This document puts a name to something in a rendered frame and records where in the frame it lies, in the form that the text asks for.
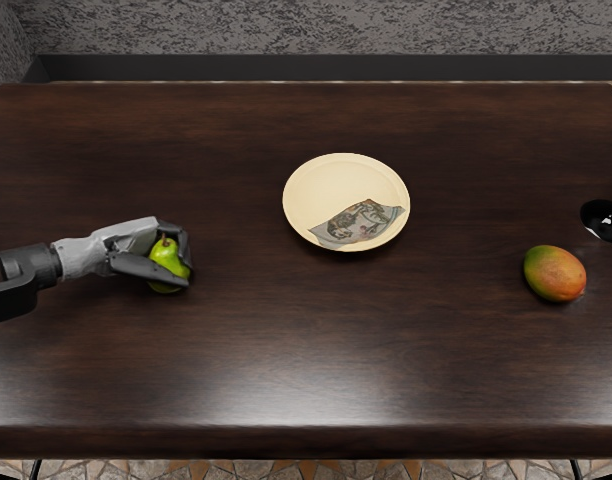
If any green pear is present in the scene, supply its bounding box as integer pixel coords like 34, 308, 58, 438
146, 233, 192, 295

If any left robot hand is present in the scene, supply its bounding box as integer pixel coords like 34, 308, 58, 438
50, 215, 194, 288

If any cream plate with printed pattern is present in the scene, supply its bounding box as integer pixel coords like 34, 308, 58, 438
282, 152, 412, 253

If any red-green mango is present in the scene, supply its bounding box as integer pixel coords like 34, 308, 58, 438
523, 244, 587, 304

